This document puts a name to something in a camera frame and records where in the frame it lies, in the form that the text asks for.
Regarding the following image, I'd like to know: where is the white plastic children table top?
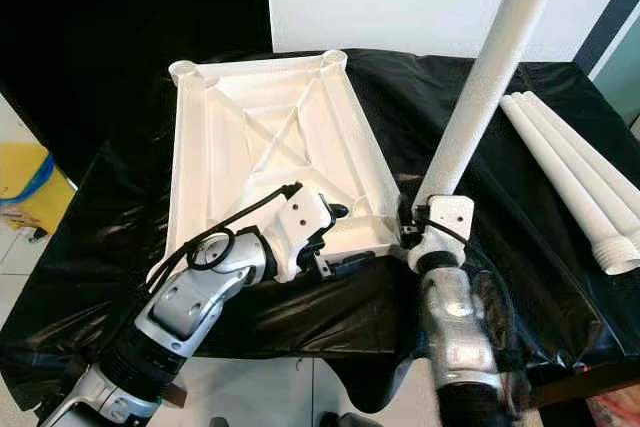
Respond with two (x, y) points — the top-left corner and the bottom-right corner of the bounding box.
(165, 47), (406, 293)

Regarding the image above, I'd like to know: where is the white plastic table leg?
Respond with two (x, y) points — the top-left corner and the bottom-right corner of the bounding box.
(412, 0), (573, 206)
(512, 92), (640, 250)
(523, 90), (640, 216)
(500, 95), (640, 276)

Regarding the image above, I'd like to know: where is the black plastic table cover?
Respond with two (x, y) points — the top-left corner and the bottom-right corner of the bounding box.
(0, 47), (640, 418)

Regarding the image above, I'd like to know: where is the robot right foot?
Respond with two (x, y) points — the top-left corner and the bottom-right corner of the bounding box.
(318, 411), (366, 427)

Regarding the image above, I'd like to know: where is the dark wooden table leg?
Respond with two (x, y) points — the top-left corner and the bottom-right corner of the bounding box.
(530, 360), (640, 410)
(158, 380), (188, 410)

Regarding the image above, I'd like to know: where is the yellow bin with blue band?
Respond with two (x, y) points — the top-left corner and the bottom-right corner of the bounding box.
(0, 142), (79, 238)

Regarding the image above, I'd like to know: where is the pink plastic bag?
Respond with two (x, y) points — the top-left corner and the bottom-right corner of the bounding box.
(585, 395), (640, 427)

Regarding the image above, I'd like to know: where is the black door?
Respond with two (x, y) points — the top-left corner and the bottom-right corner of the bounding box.
(0, 0), (269, 178)

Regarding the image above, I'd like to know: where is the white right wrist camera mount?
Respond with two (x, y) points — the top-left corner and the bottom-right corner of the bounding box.
(408, 195), (476, 273)

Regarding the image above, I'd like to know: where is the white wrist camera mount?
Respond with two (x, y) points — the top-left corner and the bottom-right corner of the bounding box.
(263, 187), (336, 283)
(408, 195), (476, 273)

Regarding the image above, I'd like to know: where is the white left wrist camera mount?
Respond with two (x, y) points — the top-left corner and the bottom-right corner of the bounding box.
(263, 187), (336, 283)

